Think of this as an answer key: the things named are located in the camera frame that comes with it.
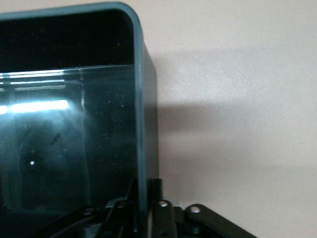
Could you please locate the brown table mat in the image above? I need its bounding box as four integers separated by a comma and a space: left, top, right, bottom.
122, 0, 317, 238

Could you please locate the black plastic tray box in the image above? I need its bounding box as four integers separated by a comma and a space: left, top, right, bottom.
0, 1, 159, 219

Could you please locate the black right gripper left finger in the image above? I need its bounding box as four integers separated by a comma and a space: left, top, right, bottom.
37, 178, 139, 238

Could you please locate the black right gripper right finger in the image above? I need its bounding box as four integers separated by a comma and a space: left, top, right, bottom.
148, 178, 260, 238

